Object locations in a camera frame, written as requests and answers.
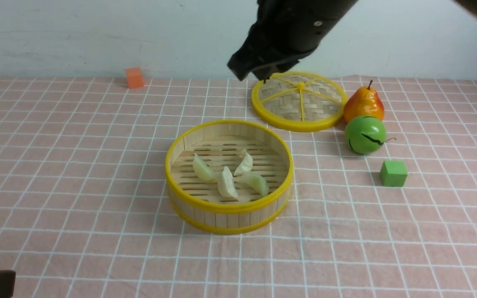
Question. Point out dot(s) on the light green dumpling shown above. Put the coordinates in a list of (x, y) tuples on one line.
[(256, 182)]

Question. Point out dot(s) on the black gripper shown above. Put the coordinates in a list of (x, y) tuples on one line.
[(285, 32)]

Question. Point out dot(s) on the woven bamboo steamer lid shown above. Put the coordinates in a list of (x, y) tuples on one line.
[(299, 101)]

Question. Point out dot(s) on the green toy apple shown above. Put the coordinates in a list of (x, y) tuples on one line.
[(365, 135)]

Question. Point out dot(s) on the pale green dumpling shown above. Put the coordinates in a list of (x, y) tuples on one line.
[(202, 170)]

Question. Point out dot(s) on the white dumpling bottom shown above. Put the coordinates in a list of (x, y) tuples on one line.
[(225, 184)]

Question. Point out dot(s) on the bamboo steamer tray yellow rim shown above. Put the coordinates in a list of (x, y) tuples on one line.
[(219, 145)]

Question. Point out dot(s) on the orange yellow toy pear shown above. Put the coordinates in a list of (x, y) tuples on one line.
[(364, 102)]

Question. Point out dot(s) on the white dumpling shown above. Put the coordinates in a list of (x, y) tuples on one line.
[(225, 184), (245, 165)]

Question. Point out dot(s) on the orange foam cube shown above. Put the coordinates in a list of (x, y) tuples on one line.
[(134, 78)]

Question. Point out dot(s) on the pink checkered tablecloth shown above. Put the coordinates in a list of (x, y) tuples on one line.
[(84, 211)]

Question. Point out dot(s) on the green foam cube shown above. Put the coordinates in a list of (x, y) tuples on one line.
[(393, 173)]

